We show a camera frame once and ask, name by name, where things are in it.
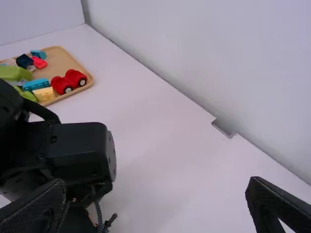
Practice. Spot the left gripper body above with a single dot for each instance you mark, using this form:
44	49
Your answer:
80	206

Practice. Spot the red toy brick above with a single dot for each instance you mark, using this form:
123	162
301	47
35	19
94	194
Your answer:
40	63

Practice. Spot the pale yellow toy brick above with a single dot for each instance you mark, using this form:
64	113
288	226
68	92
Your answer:
45	94

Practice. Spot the light blue toy brick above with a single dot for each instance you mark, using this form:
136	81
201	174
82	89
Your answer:
37	54
36	84

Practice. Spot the green toy tipper bin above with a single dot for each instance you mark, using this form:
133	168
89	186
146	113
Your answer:
14	72

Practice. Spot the tan tray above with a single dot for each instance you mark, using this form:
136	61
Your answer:
73	60

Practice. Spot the dark blue toy brick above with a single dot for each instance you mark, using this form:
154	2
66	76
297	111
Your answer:
24	61

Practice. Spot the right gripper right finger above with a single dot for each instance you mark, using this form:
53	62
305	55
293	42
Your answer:
262	201

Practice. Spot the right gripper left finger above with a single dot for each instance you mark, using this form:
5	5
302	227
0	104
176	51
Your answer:
26	211

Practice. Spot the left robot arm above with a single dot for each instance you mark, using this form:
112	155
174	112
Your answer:
77	150

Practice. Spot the red toy car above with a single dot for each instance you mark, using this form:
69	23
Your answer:
63	83

